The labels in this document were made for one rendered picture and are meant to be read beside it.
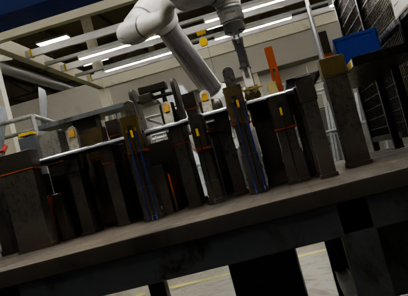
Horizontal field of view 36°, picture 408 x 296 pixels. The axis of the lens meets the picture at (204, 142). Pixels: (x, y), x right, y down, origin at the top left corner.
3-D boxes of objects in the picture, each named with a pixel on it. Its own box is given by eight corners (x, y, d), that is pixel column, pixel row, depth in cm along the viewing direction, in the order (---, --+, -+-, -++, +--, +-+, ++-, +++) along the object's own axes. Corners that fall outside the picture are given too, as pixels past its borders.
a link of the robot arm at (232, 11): (215, 7, 216) (219, 24, 215) (240, 0, 215) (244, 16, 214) (217, 13, 225) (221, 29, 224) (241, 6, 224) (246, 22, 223)
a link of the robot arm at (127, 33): (128, 22, 250) (145, 2, 257) (104, 33, 263) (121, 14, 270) (149, 46, 255) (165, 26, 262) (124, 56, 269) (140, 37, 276)
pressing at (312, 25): (328, 79, 208) (302, -17, 210) (326, 83, 220) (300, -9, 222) (330, 79, 208) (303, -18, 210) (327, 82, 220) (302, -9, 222)
